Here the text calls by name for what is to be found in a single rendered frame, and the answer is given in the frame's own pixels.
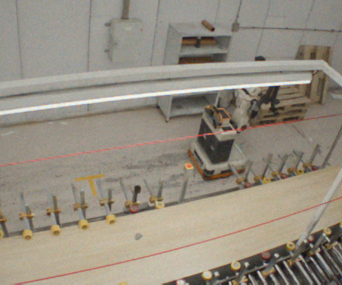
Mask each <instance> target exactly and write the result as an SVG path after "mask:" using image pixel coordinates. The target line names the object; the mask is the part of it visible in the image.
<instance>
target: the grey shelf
mask: <svg viewBox="0 0 342 285"><path fill-rule="evenodd" d="M209 24H211V25H212V26H214V27H215V28H216V30H215V31H214V32H211V31H210V30H209V29H208V28H207V27H205V26H204V25H203V23H201V22H195V23H169V26H168V35H167V40H166V45H165V54H164V59H163V65H162V66H169V65H178V62H179V58H180V57H211V59H213V60H214V61H215V62H218V63H219V62H228V55H229V52H230V49H231V43H232V39H233V37H234V34H233V33H232V32H231V31H229V30H228V29H227V28H226V27H225V26H223V25H221V24H220V23H209ZM197 36H201V37H210V36H213V37H214V39H215V40H216V43H215V45H210V44H201V45H200V47H195V45H181V43H182V38H183V37H190V38H192V37H197ZM180 40H181V41H180ZM220 90H221V89H220ZM220 90H213V91H192V92H185V93H178V94H164V95H159V98H158V104H157V108H161V110H162V112H163V113H164V115H165V116H166V120H165V121H166V122H168V121H169V117H171V116H176V115H189V114H200V113H203V112H204V108H205V107H207V106H210V105H214V106H215V107H217V100H218V98H219V95H220Z"/></svg>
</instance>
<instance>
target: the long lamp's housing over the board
mask: <svg viewBox="0 0 342 285"><path fill-rule="evenodd" d="M303 81H309V83H310V82H311V81H312V73H311V72H309V71H305V70H302V71H283V72H282V73H281V72H280V71H272V72H257V73H233V74H229V73H226V74H217V75H208V76H184V77H175V78H171V81H170V79H169V78H167V79H151V80H142V81H133V82H118V83H108V84H101V85H89V86H85V87H76V88H62V89H54V90H49V91H39V92H32V93H24V95H23V94H16V95H10V96H0V111H10V110H16V109H22V108H34V107H40V106H46V105H59V104H65V103H71V102H78V101H85V100H92V99H105V98H112V97H120V96H133V95H141V94H154V93H162V92H169V91H182V90H190V89H196V90H197V89H204V88H218V87H225V86H227V87H232V86H239V85H259V84H266V83H268V84H272V83H279V82H303Z"/></svg>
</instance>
